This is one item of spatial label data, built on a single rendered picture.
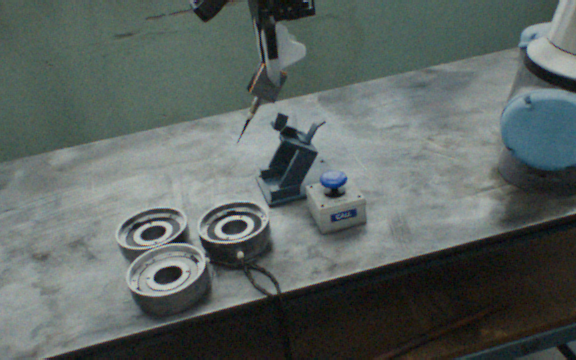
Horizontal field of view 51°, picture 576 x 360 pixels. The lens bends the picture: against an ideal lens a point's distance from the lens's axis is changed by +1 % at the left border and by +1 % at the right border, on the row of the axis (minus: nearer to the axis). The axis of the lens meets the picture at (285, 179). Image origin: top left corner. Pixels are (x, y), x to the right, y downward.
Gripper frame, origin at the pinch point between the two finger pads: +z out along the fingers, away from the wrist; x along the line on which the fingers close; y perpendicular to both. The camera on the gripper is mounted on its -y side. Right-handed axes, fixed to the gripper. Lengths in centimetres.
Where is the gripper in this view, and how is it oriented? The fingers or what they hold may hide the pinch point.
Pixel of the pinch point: (269, 75)
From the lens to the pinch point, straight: 91.9
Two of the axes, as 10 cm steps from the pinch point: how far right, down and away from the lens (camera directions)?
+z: 1.3, 8.5, 5.2
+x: -2.6, -4.8, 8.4
